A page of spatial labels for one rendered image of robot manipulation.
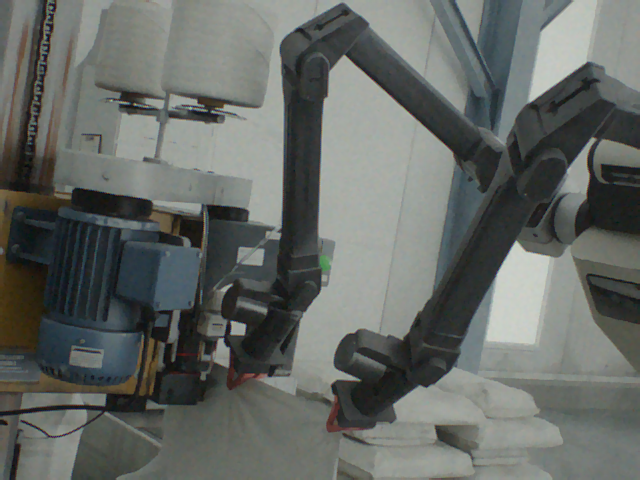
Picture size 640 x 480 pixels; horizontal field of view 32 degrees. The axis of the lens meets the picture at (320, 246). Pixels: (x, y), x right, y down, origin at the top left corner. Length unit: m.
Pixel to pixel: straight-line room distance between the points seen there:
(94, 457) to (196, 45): 1.60
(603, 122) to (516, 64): 6.45
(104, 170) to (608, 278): 0.80
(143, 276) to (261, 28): 0.42
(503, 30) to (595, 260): 6.22
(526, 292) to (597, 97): 7.37
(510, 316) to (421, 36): 2.30
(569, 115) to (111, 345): 0.74
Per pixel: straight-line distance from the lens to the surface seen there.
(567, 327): 9.08
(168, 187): 1.62
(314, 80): 1.61
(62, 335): 1.62
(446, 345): 1.52
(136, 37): 1.92
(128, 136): 5.68
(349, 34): 1.63
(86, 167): 1.59
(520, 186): 1.31
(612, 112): 1.29
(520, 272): 8.52
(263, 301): 1.79
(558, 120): 1.28
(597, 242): 1.84
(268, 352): 1.85
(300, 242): 1.75
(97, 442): 3.03
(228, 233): 1.93
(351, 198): 7.29
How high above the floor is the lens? 1.42
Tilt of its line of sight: 3 degrees down
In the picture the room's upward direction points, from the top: 10 degrees clockwise
